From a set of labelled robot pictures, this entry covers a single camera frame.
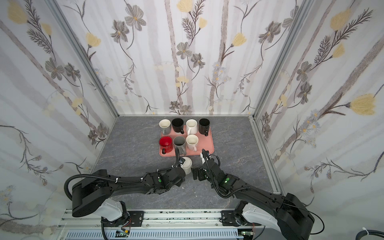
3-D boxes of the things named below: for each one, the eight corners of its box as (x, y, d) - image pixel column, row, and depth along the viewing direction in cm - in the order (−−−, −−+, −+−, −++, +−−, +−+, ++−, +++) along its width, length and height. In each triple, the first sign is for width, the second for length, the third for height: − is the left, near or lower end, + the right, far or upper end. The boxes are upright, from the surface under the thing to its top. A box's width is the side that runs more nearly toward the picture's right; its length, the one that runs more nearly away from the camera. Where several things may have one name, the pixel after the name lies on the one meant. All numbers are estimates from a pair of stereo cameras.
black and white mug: (172, 136, 108) (170, 128, 101) (173, 126, 115) (172, 118, 108) (183, 136, 108) (182, 128, 101) (184, 126, 115) (183, 118, 108)
